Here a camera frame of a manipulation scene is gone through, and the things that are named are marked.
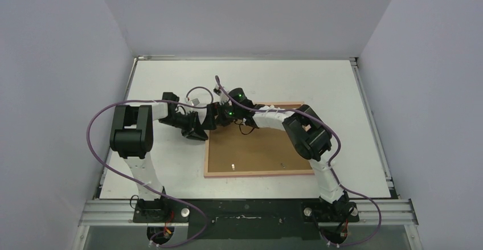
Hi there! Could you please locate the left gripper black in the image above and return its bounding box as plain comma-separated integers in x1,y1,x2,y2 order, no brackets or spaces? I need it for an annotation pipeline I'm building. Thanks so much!
159,110,208,141

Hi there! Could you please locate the brown frame backing board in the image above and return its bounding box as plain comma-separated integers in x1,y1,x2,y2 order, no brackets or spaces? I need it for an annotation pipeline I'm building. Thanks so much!
208,105,314,174

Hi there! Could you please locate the light wooden picture frame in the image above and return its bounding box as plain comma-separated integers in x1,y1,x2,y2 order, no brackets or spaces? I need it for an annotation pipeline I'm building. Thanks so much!
203,101,316,179

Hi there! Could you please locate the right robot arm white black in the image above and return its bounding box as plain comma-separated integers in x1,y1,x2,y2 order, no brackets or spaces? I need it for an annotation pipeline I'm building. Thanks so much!
202,87,349,221

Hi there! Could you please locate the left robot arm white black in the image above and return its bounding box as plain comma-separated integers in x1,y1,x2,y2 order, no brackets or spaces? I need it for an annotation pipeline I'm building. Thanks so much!
110,92,216,222

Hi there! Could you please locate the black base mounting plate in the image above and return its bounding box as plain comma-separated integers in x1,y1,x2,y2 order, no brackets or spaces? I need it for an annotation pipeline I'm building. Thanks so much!
129,199,359,245

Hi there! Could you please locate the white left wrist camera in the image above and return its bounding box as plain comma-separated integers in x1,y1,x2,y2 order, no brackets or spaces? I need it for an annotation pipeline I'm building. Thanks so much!
187,99,200,106

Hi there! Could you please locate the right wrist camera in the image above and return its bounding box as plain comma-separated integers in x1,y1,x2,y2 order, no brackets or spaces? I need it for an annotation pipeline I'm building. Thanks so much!
213,86,230,104

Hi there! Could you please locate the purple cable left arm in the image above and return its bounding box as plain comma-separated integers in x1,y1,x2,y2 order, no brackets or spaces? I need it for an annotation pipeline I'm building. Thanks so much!
85,86,215,249

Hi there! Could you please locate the aluminium rail front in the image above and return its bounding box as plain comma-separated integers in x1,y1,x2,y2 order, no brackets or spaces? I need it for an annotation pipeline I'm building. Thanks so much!
79,199,419,227

